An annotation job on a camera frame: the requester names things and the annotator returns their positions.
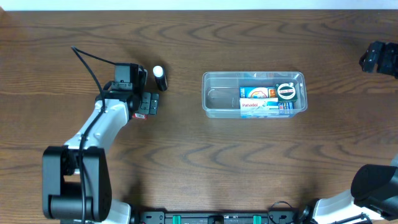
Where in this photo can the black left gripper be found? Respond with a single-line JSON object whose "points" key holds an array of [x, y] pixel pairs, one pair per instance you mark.
{"points": [[150, 109]]}

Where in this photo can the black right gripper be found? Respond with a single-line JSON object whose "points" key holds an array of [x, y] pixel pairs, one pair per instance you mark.
{"points": [[376, 57]]}

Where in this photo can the red Panadol box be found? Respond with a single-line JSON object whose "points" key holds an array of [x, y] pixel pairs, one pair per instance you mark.
{"points": [[139, 116]]}

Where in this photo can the black bottle white cap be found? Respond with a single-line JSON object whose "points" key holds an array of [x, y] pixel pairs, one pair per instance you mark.
{"points": [[160, 78]]}

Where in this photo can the blue Cool Fever box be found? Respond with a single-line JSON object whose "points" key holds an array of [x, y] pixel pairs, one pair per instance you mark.
{"points": [[263, 92]]}

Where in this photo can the green round balm box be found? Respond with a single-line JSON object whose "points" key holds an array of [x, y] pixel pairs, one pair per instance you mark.
{"points": [[286, 92]]}

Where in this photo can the clear plastic container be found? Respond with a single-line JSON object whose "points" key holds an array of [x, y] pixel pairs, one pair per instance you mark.
{"points": [[220, 91]]}

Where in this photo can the white Panadol box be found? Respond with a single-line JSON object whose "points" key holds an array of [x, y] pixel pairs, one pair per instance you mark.
{"points": [[258, 104]]}

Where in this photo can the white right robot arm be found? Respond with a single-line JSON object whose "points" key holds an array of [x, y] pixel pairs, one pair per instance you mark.
{"points": [[373, 192]]}

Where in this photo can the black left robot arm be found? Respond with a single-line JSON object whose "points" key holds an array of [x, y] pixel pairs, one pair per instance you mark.
{"points": [[76, 187]]}

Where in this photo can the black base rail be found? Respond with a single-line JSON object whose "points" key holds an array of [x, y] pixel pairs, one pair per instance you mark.
{"points": [[272, 217]]}

